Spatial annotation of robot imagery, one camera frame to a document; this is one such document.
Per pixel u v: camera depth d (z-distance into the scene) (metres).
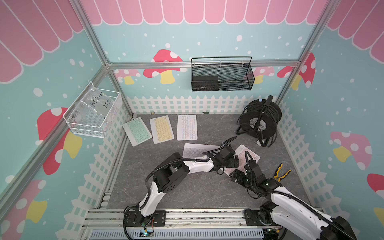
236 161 0.82
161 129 1.09
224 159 0.72
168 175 0.52
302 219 0.48
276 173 0.88
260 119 0.86
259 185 0.63
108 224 0.74
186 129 1.09
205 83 0.88
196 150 0.98
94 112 0.72
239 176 0.76
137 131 1.09
